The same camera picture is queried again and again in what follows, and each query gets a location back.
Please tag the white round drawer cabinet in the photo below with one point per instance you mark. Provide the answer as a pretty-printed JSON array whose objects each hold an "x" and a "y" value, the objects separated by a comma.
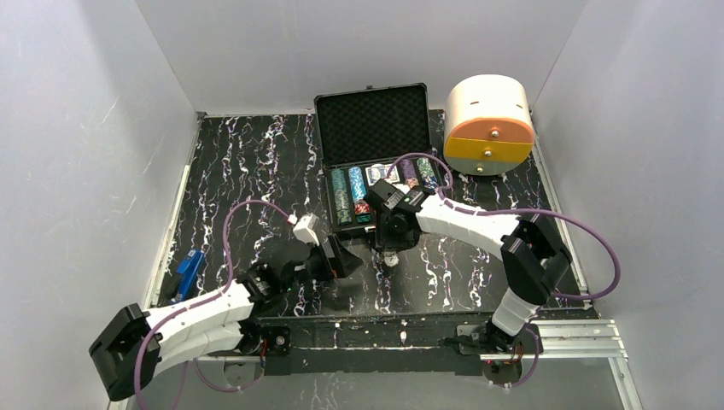
[{"x": 488, "y": 125}]

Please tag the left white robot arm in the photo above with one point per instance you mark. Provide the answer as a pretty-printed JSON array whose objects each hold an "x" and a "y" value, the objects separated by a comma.
[{"x": 138, "y": 345}]

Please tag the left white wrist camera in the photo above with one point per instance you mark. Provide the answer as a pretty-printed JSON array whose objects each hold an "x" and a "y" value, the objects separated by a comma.
[{"x": 306, "y": 229}]

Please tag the green blue white chip stack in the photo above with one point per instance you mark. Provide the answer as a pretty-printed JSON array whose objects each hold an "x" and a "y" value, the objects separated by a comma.
[{"x": 427, "y": 173}]

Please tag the purple orange chip stack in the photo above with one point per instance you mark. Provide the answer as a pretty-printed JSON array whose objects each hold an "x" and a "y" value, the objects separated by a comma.
[{"x": 409, "y": 173}]

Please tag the cyan red chip stack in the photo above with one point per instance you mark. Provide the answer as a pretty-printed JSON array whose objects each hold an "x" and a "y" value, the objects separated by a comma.
[{"x": 362, "y": 209}]

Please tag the blue playing card deck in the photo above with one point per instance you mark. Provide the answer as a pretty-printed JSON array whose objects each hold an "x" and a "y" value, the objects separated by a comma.
[{"x": 375, "y": 172}]

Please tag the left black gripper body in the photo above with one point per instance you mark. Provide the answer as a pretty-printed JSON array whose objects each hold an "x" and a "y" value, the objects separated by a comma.
[{"x": 333, "y": 258}]

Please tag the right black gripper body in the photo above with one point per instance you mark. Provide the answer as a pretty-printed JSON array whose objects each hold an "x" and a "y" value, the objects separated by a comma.
[{"x": 390, "y": 245}]

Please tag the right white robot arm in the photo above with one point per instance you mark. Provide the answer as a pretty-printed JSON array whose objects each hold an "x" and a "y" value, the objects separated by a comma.
[{"x": 527, "y": 243}]

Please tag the blue stapler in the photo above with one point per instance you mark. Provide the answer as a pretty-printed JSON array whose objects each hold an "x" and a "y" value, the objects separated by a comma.
[{"x": 186, "y": 274}]

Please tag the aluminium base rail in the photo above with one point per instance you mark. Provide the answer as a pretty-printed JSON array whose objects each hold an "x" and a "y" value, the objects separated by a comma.
[{"x": 437, "y": 342}]

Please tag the white poker chip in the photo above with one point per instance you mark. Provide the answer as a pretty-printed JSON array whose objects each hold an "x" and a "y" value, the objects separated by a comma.
[{"x": 391, "y": 259}]

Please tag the black poker chip case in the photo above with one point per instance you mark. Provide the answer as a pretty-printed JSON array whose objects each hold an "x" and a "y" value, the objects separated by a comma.
[{"x": 362, "y": 128}]

